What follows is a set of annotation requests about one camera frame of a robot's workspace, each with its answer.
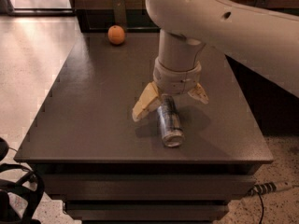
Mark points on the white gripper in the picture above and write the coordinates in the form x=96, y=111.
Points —
x=176, y=78

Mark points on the silver redbull can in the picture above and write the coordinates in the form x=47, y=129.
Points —
x=170, y=127

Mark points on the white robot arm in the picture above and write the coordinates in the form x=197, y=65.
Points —
x=255, y=37

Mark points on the orange fruit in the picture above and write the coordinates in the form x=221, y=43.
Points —
x=116, y=35

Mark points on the dark drawer cabinet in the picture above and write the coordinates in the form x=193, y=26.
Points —
x=85, y=125

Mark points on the white power strip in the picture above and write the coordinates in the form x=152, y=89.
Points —
x=270, y=187

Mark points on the upper cabinet drawer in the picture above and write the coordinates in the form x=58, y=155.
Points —
x=148, y=187

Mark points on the cabinet drawer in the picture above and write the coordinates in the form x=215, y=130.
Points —
x=148, y=187
x=139, y=211

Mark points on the lower cabinet drawer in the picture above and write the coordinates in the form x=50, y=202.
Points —
x=139, y=211

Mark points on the left metal shelf bracket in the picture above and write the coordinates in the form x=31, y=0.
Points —
x=119, y=10

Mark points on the black bag with straps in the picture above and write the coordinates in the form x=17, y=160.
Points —
x=19, y=200

